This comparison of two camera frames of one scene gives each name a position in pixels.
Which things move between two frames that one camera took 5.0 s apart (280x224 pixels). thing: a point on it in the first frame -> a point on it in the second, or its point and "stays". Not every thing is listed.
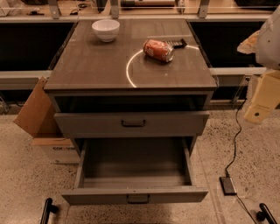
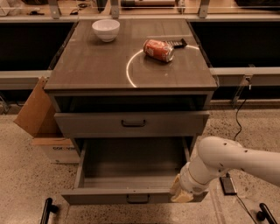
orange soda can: x=160 y=50 stays
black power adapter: x=227 y=186 stays
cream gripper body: x=269 y=46 -> x=189 y=181
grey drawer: x=133 y=171 stays
